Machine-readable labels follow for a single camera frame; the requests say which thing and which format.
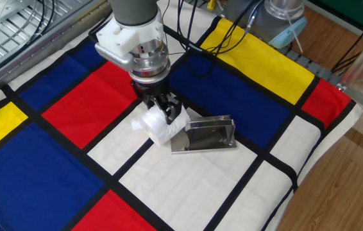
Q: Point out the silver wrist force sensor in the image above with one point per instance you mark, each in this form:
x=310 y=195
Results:
x=151 y=64

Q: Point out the yellow plastic clamp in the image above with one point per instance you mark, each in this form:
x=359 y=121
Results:
x=212 y=4

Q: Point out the colour block grid tablecloth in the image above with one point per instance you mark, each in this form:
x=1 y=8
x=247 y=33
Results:
x=226 y=99

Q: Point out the white toilet paper roll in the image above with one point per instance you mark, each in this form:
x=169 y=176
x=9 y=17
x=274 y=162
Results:
x=159 y=128

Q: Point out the aluminium table edge rail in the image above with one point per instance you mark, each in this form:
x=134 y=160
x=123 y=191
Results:
x=24 y=61

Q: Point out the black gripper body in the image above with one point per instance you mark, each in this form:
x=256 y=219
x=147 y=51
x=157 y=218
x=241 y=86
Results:
x=152 y=90

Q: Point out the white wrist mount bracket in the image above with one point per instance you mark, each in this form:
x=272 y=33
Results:
x=120 y=38

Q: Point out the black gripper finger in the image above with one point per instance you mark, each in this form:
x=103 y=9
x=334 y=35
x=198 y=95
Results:
x=172 y=109
x=155 y=103

